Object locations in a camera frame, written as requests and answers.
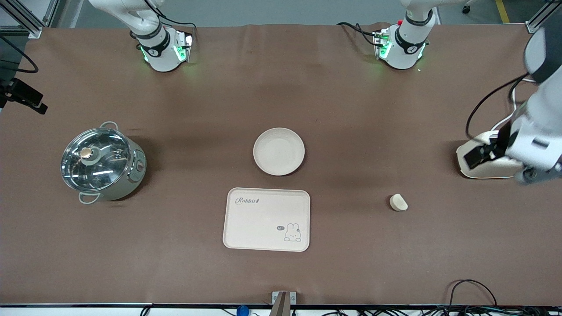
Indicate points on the blue round knob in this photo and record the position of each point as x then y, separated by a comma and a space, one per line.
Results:
242, 311

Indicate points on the cream tray with rabbit print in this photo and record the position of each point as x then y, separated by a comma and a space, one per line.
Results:
259, 224

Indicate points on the brown table cover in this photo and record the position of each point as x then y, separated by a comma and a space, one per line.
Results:
351, 109

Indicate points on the black clamp-mounted device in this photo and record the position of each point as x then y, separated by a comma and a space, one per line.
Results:
26, 94

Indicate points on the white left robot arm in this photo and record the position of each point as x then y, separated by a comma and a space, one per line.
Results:
406, 48

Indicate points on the aluminium frame profile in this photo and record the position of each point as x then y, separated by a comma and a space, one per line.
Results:
30, 24
538, 19

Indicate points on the round cream plate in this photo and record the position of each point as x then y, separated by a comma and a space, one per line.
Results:
279, 153

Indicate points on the glass pot lid with knob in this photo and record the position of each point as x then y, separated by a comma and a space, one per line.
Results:
109, 171

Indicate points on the pale green electric pot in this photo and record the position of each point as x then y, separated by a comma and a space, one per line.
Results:
131, 180

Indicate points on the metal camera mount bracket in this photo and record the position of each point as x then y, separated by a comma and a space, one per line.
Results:
283, 305

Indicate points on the pale steamed bun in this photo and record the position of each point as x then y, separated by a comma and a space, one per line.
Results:
398, 202

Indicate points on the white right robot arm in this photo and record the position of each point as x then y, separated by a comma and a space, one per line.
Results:
160, 52

